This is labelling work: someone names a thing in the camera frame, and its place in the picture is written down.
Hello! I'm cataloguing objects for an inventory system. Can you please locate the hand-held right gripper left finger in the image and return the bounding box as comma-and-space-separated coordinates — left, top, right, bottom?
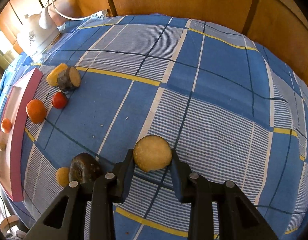
24, 149, 134, 240

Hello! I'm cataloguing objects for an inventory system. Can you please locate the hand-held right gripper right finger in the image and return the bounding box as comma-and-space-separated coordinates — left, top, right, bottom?
170, 148, 279, 240

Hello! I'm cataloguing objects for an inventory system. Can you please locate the pale round cut root piece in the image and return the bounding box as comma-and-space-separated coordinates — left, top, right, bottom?
133, 135, 173, 173

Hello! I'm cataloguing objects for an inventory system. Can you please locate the dark knobby root piece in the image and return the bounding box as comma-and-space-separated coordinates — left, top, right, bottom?
69, 152, 104, 186

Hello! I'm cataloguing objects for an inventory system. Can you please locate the orange tangerine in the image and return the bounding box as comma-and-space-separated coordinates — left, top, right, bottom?
26, 99, 47, 124
1, 118, 13, 133

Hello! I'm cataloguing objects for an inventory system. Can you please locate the pink shallow tray box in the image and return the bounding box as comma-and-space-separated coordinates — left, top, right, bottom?
0, 68, 44, 202

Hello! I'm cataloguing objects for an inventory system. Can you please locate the yellow peeled fruit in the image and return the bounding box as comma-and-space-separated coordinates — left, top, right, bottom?
46, 63, 68, 87

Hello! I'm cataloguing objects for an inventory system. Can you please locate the small yellow fruit piece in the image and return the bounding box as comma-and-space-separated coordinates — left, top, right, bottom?
56, 167, 71, 187

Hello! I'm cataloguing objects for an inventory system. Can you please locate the red tomato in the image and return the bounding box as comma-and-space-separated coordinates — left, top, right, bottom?
52, 92, 68, 110

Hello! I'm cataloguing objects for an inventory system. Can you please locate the blue plaid blanket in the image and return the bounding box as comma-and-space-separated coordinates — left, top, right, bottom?
0, 15, 308, 240

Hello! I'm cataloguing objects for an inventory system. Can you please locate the round wooden stool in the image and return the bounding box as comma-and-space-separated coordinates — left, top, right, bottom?
0, 214, 20, 235

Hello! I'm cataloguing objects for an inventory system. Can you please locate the white power plug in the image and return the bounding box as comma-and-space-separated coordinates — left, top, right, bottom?
90, 9, 111, 20

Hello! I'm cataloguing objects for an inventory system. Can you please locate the white ceramic electric kettle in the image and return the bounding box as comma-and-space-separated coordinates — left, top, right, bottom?
17, 5, 62, 62

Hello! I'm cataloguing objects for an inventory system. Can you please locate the white kettle power cable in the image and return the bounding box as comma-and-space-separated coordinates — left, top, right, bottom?
45, 0, 107, 20

